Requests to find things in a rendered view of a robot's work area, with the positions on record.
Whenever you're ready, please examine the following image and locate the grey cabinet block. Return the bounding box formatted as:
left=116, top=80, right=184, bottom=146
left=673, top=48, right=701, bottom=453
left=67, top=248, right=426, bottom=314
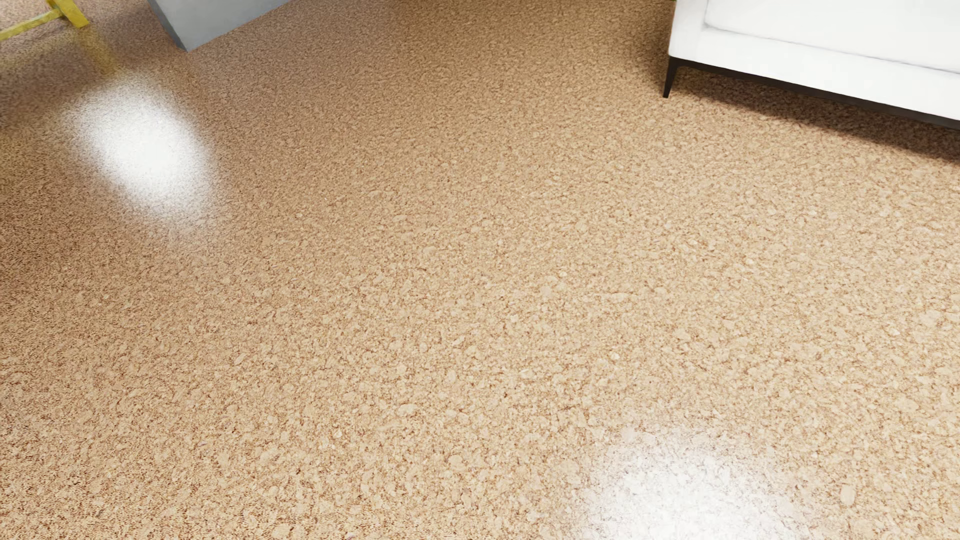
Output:
left=147, top=0, right=290, bottom=53

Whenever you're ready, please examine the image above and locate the white sofa with dark legs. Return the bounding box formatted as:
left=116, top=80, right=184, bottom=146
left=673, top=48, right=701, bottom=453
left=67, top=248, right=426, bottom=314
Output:
left=661, top=0, right=960, bottom=132

